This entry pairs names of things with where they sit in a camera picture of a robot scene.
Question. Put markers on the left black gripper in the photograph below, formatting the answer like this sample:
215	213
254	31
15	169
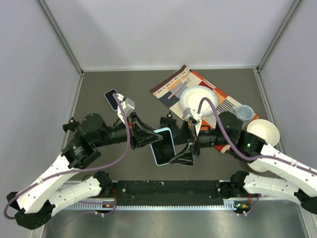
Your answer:
141	134

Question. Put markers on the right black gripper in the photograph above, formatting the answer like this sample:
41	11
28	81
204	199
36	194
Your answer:
186	156

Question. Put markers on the blue case phone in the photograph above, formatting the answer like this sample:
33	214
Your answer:
163	150

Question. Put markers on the black phone stand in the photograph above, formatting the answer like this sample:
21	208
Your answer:
171	123
71	125

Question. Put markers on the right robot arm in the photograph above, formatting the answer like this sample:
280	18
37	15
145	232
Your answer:
296	182

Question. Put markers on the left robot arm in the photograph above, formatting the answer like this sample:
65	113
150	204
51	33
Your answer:
69	180

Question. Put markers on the purple case phone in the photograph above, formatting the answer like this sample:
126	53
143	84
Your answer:
110	99

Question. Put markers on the white paper plate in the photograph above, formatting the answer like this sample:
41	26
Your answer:
191	97

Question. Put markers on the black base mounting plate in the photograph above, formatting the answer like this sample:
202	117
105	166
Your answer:
166	193

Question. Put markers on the light blue mug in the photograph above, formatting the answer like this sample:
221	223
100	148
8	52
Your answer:
244	113

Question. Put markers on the white bowl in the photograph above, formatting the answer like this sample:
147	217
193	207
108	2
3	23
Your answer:
265	130

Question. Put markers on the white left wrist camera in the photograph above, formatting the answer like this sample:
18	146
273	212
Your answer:
127	104

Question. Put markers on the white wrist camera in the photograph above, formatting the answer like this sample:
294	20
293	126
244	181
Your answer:
191	116
127	104

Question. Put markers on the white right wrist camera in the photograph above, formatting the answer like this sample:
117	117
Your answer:
191	116

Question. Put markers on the pink handled fork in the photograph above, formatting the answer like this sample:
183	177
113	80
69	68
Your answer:
180	87

